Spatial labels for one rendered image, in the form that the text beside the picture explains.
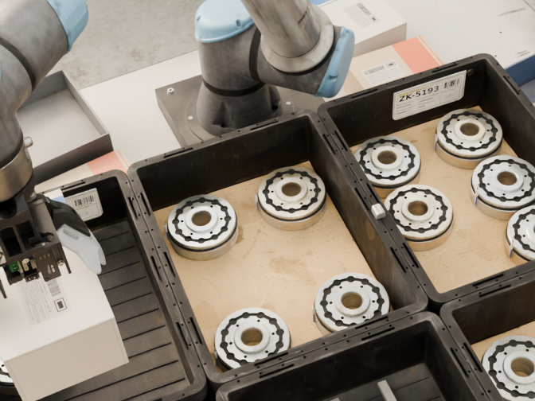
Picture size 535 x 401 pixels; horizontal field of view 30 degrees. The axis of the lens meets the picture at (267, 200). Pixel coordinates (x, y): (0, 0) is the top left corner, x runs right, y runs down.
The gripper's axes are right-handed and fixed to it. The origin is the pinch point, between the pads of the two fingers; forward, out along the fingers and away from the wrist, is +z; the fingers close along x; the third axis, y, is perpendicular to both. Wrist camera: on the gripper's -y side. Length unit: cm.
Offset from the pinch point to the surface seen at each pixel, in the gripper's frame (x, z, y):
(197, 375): 13.5, 17.9, 8.2
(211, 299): 20.9, 28.0, -8.4
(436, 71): 67, 18, -26
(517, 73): 91, 37, -35
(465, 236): 59, 28, -2
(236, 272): 25.9, 28.1, -11.2
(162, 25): 60, 112, -168
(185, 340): 14.1, 19.3, 1.8
